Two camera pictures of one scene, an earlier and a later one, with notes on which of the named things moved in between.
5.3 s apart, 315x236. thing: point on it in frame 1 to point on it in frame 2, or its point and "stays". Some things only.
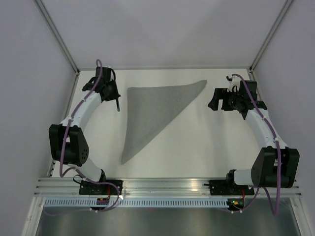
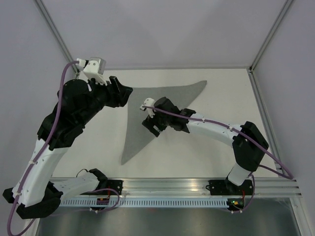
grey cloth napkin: (150, 110) stays
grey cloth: (111, 74) to (93, 68)
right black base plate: (224, 187) stays
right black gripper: (219, 93) to (149, 123)
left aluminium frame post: (58, 36) stays
